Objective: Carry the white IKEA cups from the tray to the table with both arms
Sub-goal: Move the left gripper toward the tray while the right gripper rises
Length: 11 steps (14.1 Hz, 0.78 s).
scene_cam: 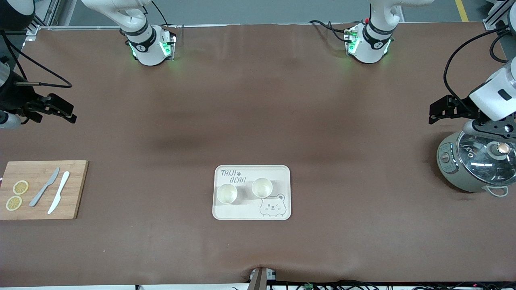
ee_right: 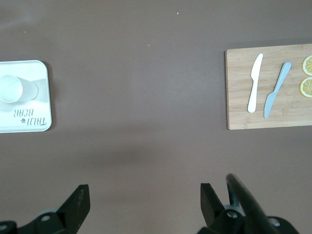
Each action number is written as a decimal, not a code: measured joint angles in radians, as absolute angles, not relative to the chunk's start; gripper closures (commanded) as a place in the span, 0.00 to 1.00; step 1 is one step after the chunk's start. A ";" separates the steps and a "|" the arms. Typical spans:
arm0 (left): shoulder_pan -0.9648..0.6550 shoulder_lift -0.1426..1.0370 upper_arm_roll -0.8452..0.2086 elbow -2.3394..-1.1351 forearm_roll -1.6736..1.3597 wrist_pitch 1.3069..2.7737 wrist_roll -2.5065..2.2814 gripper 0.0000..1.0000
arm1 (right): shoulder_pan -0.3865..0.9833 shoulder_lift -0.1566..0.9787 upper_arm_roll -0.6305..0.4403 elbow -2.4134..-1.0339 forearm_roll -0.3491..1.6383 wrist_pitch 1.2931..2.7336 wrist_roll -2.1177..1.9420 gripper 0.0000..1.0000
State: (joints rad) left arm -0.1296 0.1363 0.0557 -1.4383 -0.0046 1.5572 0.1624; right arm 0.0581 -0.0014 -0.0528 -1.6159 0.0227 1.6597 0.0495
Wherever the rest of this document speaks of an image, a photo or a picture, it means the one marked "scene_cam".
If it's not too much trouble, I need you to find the white plastic cup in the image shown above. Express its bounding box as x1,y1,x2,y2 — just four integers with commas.
216,183,238,204
252,178,273,199

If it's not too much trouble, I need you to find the grey-green cooking pot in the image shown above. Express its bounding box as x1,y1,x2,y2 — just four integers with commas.
437,131,511,198

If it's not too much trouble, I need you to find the bamboo cutting board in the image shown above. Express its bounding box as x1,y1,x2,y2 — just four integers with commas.
0,160,89,220

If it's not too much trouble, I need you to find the grey plastic knife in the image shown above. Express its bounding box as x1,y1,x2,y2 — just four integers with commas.
29,167,60,207

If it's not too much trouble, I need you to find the white plastic knife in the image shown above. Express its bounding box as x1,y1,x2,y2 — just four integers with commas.
48,171,71,215

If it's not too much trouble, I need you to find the cream bear print tray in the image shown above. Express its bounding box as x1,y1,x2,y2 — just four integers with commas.
212,165,291,221

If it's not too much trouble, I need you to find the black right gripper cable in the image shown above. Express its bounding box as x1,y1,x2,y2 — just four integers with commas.
0,31,73,88

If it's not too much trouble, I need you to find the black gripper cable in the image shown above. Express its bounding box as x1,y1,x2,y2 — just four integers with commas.
443,25,516,106
0,31,73,88

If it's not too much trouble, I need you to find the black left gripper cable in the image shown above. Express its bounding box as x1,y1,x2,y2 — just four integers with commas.
443,25,516,106

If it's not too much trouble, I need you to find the black right arm base cable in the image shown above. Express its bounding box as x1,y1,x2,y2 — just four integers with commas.
151,0,171,28

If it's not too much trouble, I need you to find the black arm base cable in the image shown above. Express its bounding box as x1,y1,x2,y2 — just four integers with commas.
309,19,352,41
151,0,171,28

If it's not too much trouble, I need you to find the black left arm base cable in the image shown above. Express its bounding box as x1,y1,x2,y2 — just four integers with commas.
309,19,352,41

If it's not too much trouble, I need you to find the grey table edge bracket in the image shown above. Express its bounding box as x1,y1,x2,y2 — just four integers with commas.
249,267,277,290

